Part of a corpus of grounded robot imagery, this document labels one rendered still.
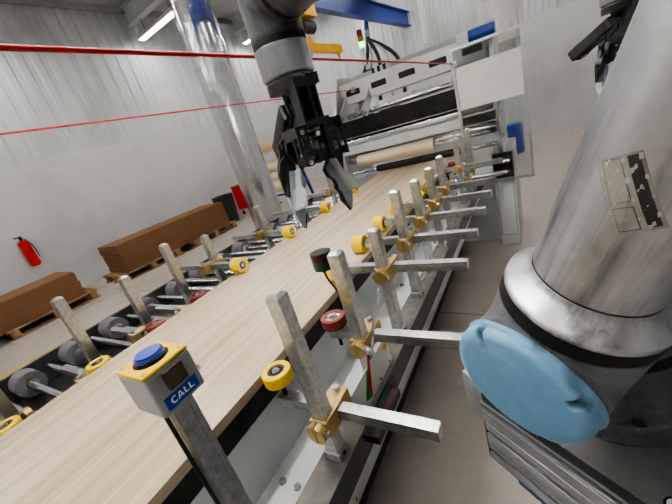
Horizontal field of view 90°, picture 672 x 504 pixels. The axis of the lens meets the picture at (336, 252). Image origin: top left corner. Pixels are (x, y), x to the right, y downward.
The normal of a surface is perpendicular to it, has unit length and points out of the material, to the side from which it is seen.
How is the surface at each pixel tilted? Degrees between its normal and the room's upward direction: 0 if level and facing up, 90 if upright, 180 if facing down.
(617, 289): 99
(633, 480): 0
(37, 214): 90
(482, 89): 90
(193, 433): 90
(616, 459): 0
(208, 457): 90
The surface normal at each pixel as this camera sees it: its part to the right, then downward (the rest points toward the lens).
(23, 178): 0.81, -0.04
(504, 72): -0.46, 0.43
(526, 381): -0.78, 0.51
